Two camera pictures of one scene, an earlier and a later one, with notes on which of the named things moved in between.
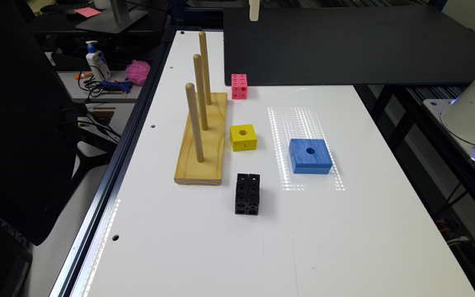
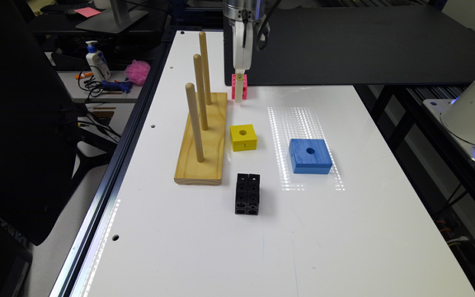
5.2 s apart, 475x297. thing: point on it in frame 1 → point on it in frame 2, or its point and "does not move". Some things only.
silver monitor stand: [115, 20] does not move
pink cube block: [239, 86] does not move
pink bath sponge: [137, 72] does not move
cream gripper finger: [254, 11] → [242, 56]
